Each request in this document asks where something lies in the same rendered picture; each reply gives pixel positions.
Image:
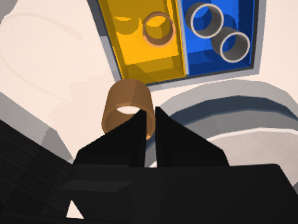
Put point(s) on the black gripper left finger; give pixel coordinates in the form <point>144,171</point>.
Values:
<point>123,145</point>

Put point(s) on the grey metal bushing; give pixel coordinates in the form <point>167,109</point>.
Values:
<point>216,22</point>
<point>238,51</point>

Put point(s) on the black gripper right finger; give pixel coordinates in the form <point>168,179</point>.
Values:
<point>181,147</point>

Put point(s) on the yellow bin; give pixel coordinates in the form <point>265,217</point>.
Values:
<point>136,59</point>

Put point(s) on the blue bin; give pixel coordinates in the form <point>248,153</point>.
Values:
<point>238,14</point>

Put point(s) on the bronze bushing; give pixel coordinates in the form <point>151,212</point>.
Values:
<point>162,42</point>
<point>127,92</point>

